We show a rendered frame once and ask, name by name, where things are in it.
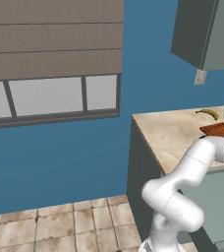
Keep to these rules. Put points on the white wall socket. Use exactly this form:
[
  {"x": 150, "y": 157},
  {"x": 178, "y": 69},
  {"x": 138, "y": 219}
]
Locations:
[{"x": 199, "y": 76}]

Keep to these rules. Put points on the grey base cabinet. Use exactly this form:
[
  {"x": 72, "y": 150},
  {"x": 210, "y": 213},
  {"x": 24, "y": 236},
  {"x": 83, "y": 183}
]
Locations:
[{"x": 215, "y": 203}]

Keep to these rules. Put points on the yellow banana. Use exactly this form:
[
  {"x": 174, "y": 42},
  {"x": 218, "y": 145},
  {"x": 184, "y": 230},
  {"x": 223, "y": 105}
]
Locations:
[{"x": 211, "y": 113}]

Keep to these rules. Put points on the grey wall cupboard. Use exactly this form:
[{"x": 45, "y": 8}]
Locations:
[{"x": 205, "y": 32}]

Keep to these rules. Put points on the grey framed window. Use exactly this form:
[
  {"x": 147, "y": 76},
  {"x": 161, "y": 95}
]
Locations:
[{"x": 48, "y": 96}]

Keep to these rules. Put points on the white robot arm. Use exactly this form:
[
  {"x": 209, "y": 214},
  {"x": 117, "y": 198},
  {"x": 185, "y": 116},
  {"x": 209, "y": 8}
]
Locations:
[{"x": 182, "y": 177}]

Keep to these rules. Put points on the brown wooden cutting board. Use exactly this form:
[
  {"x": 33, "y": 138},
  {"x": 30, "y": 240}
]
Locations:
[{"x": 218, "y": 129}]

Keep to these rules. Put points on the beige window blind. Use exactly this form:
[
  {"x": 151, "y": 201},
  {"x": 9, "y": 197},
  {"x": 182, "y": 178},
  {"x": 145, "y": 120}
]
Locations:
[{"x": 51, "y": 36}]

